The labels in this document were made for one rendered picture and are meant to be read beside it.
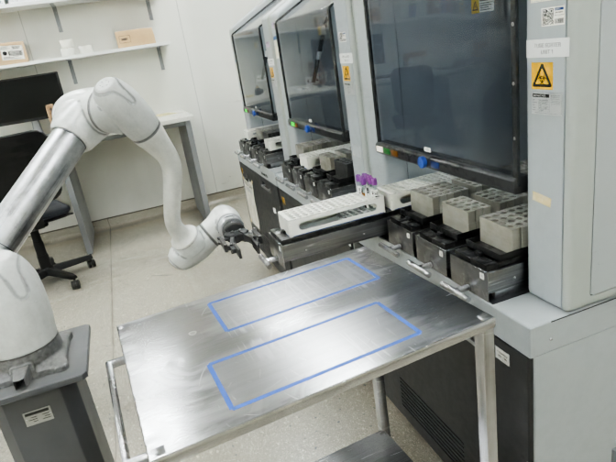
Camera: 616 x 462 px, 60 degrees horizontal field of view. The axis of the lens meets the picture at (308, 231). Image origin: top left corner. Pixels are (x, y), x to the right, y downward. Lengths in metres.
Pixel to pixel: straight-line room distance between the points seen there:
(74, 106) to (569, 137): 1.27
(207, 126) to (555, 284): 4.12
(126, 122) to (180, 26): 3.37
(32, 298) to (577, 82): 1.17
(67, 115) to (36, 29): 3.25
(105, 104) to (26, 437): 0.85
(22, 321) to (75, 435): 0.31
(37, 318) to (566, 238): 1.12
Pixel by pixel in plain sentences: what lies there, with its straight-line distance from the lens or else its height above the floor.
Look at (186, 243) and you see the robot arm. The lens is 1.86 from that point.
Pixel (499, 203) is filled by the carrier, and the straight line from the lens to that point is 1.36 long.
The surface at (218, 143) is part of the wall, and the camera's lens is 4.99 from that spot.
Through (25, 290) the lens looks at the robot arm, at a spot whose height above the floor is 0.90.
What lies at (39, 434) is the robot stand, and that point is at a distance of 1.44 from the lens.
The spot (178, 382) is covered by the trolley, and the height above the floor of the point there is 0.82.
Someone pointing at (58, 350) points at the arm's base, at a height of 0.73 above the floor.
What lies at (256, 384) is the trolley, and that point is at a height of 0.82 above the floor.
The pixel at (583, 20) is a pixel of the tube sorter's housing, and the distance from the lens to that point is 1.03.
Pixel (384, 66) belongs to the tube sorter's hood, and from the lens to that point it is 1.53.
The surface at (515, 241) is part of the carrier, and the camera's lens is 1.20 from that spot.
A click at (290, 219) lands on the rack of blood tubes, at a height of 0.87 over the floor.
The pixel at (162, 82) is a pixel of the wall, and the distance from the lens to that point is 4.88.
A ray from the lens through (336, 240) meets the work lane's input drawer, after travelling 1.48.
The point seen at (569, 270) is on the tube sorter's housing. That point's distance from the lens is 1.13.
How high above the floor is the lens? 1.32
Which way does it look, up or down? 20 degrees down
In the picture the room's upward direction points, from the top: 9 degrees counter-clockwise
